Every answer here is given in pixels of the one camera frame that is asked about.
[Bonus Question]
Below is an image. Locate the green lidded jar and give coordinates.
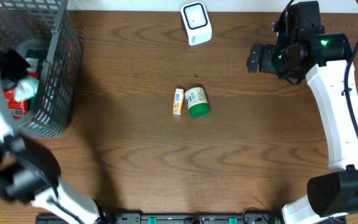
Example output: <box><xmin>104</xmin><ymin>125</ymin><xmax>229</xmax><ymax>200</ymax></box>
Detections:
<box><xmin>185</xmin><ymin>87</ymin><xmax>211</xmax><ymax>118</ymax></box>

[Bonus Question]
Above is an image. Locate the orange tissue pack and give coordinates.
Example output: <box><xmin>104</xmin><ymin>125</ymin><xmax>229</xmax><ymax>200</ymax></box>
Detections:
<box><xmin>173</xmin><ymin>88</ymin><xmax>184</xmax><ymax>115</ymax></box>

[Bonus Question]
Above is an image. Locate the green white glove pack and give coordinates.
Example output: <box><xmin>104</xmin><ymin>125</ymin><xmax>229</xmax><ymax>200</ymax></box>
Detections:
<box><xmin>25</xmin><ymin>49</ymin><xmax>48</xmax><ymax>73</ymax></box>

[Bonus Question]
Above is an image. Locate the mint green snack bag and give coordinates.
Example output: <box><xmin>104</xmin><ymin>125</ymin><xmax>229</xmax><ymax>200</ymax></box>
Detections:
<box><xmin>14</xmin><ymin>75</ymin><xmax>39</xmax><ymax>101</ymax></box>

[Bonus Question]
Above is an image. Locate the red snack bag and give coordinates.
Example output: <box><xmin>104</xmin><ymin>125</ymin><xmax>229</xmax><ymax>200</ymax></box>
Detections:
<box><xmin>4</xmin><ymin>72</ymin><xmax>40</xmax><ymax>119</ymax></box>

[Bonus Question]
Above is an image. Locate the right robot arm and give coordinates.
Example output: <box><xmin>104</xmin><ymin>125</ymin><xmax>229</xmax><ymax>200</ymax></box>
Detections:
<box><xmin>247</xmin><ymin>33</ymin><xmax>358</xmax><ymax>223</ymax></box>

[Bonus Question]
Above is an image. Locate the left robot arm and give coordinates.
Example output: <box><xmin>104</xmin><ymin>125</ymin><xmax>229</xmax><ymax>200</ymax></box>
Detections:
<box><xmin>0</xmin><ymin>50</ymin><xmax>112</xmax><ymax>223</ymax></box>

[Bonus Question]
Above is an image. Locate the white barcode scanner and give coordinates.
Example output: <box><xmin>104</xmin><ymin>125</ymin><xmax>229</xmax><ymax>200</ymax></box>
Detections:
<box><xmin>180</xmin><ymin>1</ymin><xmax>213</xmax><ymax>46</ymax></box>

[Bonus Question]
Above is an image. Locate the grey plastic basket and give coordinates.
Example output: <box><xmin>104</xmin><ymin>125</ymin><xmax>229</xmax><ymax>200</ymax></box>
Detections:
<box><xmin>0</xmin><ymin>0</ymin><xmax>81</xmax><ymax>138</ymax></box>

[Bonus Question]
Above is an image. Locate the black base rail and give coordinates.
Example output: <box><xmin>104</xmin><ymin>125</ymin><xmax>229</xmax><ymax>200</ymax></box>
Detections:
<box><xmin>35</xmin><ymin>207</ymin><xmax>347</xmax><ymax>224</ymax></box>

